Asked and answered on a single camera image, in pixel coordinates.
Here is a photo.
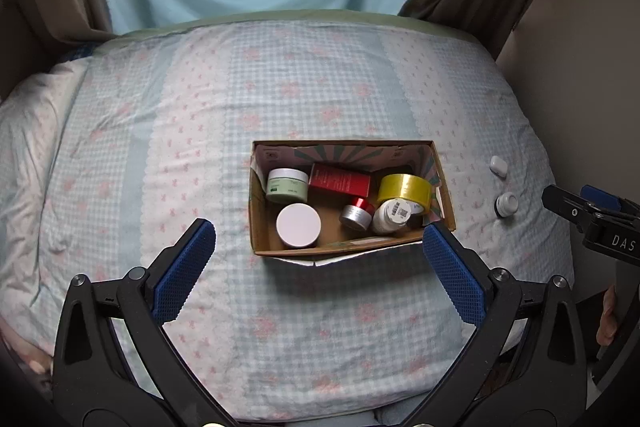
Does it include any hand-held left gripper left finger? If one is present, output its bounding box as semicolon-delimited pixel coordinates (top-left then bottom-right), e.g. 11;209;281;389
52;218;217;427

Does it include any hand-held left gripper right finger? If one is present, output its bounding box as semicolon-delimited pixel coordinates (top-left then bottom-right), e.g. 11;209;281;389
421;222;586;427

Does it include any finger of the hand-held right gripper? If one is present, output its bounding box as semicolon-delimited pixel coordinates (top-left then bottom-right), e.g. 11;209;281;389
580;185;640;220
542;184;603;234

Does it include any white bottle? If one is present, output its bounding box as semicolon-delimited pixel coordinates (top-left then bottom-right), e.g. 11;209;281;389
371;199;425;236

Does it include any yellow tape roll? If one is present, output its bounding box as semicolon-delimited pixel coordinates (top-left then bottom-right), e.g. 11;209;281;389
376;173;433;215

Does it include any cardboard box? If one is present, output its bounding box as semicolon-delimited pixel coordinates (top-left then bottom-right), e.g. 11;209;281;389
247;139;457;267

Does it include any silver jar with red lid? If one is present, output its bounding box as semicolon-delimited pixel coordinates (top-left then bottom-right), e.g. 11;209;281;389
339;197;375;230

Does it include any white jar with pale lid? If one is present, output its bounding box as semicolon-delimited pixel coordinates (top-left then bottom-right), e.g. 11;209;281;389
276;203;322;249

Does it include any green jar with white lid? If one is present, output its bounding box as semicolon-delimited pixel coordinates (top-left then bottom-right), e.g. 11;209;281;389
265;168;310;204

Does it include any red carton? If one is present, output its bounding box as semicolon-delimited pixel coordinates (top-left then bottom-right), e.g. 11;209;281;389
307;163;372;198

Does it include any person's right hand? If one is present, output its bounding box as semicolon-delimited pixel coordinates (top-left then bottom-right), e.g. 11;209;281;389
596;285;619;349

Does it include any small white jar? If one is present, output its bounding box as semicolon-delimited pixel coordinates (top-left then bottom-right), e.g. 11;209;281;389
494;192;519;219

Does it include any pink cloth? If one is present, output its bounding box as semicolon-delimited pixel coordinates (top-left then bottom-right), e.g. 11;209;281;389
0;319;55;380

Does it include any light blue pillow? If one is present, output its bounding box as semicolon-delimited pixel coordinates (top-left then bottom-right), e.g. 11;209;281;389
0;59;93;333

